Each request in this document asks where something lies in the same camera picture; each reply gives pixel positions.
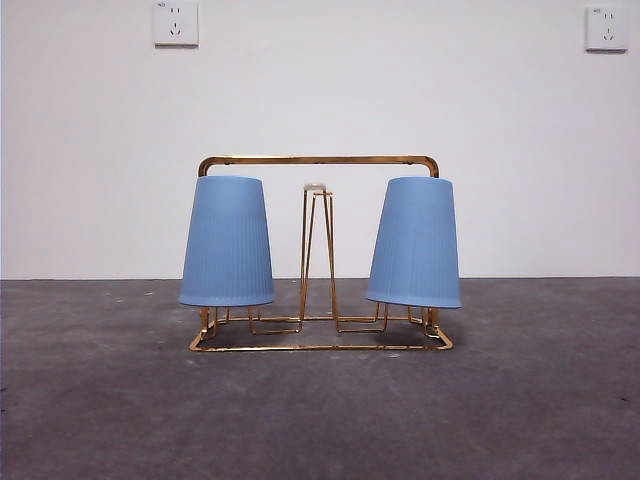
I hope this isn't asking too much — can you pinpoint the white wall socket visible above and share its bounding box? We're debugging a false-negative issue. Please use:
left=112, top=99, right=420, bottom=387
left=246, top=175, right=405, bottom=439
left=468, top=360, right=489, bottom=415
left=153, top=0, right=200, bottom=49
left=585, top=5, right=630, bottom=53

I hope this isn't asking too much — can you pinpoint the blue ribbed cup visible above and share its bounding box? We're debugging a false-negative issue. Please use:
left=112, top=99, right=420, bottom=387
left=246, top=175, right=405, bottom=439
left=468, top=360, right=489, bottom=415
left=178, top=174, right=277, bottom=308
left=364, top=175, right=462, bottom=311

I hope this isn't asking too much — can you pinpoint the gold wire cup rack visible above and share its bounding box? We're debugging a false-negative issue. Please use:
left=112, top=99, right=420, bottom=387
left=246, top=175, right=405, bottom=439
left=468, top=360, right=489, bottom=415
left=188, top=154, right=455, bottom=353

